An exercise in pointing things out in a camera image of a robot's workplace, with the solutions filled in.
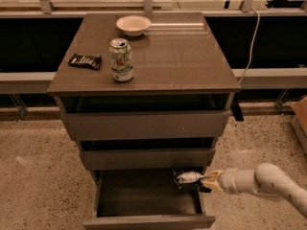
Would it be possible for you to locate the white ceramic bowl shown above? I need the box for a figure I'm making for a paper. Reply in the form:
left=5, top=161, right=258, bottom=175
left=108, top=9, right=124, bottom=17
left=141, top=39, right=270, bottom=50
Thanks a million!
left=116, top=15, right=152, bottom=36

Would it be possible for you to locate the grey drawer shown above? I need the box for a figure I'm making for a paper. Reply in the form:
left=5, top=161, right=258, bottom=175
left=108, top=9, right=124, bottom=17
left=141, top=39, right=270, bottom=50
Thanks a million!
left=83, top=169, right=215, bottom=230
left=62, top=111, right=230, bottom=141
left=80, top=148, right=215, bottom=171

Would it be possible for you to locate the green white soda can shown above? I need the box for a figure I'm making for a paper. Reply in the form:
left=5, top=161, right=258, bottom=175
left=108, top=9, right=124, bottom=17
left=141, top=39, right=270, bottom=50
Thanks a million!
left=109, top=38, right=133, bottom=81

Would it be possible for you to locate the grey middle drawer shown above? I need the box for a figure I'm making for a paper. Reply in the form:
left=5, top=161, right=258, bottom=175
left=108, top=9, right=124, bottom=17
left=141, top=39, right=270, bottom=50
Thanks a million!
left=80, top=148, right=215, bottom=171

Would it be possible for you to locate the grey drawer cabinet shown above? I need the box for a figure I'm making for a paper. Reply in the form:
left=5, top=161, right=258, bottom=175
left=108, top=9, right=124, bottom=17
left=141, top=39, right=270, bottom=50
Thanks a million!
left=47, top=11, right=245, bottom=230

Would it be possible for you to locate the grey top drawer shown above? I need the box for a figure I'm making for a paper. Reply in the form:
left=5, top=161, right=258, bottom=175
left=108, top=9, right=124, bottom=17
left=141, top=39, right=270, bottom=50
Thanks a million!
left=62, top=111, right=230, bottom=141

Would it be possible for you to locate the blue chip bag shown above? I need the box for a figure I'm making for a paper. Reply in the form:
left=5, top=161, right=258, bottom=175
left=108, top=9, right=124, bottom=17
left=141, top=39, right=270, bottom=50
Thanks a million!
left=173, top=170, right=211, bottom=193

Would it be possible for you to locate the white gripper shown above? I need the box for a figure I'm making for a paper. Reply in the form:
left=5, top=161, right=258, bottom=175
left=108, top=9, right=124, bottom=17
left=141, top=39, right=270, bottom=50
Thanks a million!
left=201, top=168, right=239, bottom=195

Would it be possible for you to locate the black snack bar wrapper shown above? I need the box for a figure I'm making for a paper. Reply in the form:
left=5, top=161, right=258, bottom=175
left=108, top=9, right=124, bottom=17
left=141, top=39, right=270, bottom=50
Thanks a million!
left=68, top=54, right=102, bottom=70

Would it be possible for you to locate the white cable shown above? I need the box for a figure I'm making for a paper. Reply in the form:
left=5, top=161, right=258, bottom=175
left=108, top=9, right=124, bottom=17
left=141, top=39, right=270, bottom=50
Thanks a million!
left=237, top=7, right=261, bottom=84

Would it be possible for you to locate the metal window railing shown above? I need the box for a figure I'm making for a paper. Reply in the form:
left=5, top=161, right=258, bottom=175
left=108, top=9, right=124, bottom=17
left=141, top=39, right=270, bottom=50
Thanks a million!
left=0, top=0, right=307, bottom=17

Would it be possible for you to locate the grey bottom drawer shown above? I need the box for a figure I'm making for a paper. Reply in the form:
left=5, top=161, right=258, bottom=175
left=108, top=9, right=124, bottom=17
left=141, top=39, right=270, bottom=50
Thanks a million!
left=83, top=169, right=215, bottom=230

